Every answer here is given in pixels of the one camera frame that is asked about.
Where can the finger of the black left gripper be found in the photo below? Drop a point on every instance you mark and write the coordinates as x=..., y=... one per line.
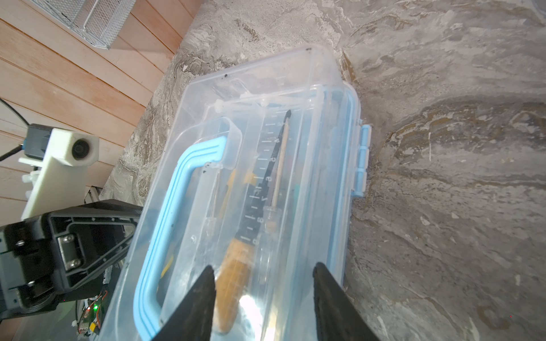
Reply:
x=106, y=218
x=84, y=256

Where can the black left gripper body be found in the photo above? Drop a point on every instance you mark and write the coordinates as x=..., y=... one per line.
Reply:
x=28, y=268

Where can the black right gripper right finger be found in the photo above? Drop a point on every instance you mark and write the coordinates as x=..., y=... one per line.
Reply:
x=336, y=317

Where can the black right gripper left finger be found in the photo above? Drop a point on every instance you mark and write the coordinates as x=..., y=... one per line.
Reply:
x=193, y=318

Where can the blue plastic tool box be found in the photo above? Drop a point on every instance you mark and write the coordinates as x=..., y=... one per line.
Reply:
x=196, y=199

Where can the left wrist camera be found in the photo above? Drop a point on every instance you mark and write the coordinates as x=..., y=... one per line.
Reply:
x=60, y=159

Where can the clear handled screwdriver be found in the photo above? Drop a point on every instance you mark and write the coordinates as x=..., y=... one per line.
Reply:
x=272, y=210

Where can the white wire mesh shelf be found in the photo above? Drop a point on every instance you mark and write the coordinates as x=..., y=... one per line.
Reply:
x=98, y=22

